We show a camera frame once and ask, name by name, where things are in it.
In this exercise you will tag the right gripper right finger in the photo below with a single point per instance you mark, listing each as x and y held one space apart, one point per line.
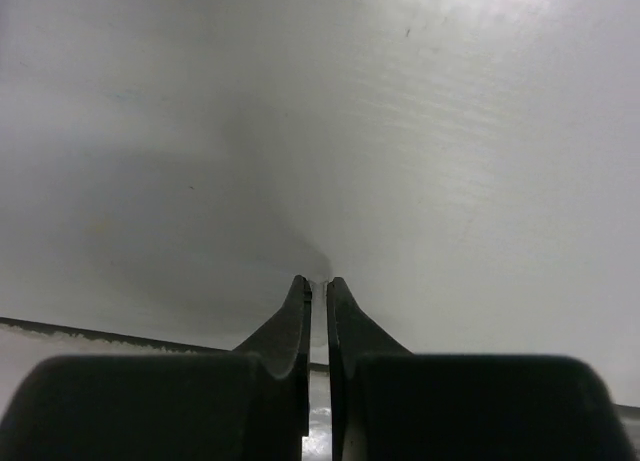
391 404

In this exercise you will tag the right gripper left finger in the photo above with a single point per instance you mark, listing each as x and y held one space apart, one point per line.
249 403

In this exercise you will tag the small white eraser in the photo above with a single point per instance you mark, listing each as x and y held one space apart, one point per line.
319 290

